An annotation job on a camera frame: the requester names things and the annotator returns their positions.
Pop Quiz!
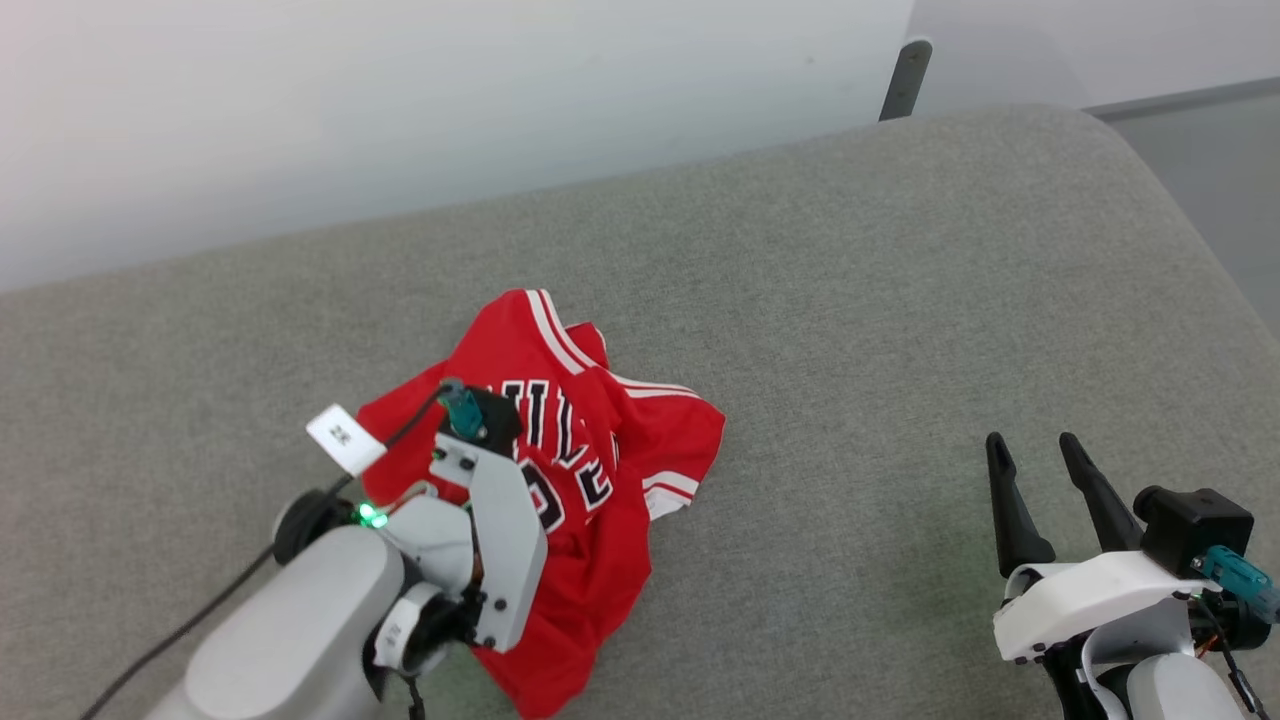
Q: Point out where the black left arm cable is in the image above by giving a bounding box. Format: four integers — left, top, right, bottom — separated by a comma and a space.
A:
78, 378, 486, 720

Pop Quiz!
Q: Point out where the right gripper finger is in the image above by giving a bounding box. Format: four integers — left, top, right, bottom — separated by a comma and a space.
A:
1058, 431, 1144, 554
985, 431, 1057, 580

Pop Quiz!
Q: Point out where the right arm cable teal plug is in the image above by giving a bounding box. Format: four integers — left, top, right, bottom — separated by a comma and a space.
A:
1192, 545, 1280, 720

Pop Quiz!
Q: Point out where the red Bulls 23 jersey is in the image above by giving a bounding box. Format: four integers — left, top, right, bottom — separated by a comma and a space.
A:
356, 288, 727, 720

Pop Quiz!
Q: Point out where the grey metal post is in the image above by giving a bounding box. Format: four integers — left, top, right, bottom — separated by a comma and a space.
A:
877, 38, 935, 123

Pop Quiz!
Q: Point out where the white cable label tag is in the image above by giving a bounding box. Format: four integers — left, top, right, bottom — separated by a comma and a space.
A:
305, 403, 389, 478

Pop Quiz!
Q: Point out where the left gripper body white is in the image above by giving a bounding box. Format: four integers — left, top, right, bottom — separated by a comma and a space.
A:
430, 430, 550, 654

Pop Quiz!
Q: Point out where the grey fabric sofa cushion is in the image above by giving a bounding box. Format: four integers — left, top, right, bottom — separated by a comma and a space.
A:
0, 103, 1280, 720

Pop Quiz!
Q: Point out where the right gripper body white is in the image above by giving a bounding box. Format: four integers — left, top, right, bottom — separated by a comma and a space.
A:
992, 549, 1223, 664

